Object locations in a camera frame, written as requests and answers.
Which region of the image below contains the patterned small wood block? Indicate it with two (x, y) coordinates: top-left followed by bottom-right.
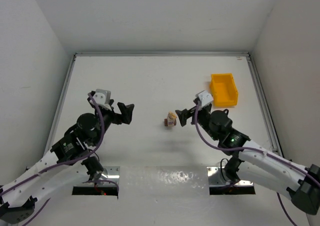
(167, 111), (177, 120)

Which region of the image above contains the light wood cube block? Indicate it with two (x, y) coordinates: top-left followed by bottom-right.
(166, 117), (176, 123)

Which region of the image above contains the dark brown wood block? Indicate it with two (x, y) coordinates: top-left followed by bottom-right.
(164, 118), (177, 127)

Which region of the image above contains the yellow plastic bin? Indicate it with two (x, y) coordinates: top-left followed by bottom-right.
(209, 73), (238, 108)

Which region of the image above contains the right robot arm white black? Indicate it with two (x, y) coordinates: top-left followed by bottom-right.
(176, 99), (320, 216)

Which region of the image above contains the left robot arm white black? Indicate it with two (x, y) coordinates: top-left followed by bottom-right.
(0, 96), (135, 225)

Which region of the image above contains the white front cover board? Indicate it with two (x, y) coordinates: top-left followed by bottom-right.
(17, 163), (311, 226)

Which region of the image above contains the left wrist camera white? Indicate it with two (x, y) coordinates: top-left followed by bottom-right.
(93, 88), (112, 111)

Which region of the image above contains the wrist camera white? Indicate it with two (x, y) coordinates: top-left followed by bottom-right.
(195, 90), (214, 108)
(93, 88), (112, 111)

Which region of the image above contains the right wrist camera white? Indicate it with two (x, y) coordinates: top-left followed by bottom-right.
(195, 90), (214, 108)

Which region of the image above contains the aluminium frame rail left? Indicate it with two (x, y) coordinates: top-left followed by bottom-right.
(43, 53), (77, 156)

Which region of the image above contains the aluminium frame rail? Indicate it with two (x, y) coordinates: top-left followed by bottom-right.
(75, 51), (250, 57)
(43, 53), (77, 156)
(246, 54), (284, 157)

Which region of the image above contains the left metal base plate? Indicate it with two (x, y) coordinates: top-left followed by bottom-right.
(88, 166), (120, 187)

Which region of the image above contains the metal base plate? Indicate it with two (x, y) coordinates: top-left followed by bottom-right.
(206, 166), (254, 187)
(88, 166), (120, 187)

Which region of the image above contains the aluminium frame rail back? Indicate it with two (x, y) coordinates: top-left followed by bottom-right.
(75, 51), (250, 57)

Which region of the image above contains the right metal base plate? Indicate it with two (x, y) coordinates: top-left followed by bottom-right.
(206, 166), (254, 187)

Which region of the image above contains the aluminium frame rail right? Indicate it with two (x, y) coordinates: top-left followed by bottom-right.
(246, 54), (284, 157)

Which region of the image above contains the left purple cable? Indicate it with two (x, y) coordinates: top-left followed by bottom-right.
(0, 92), (105, 226)

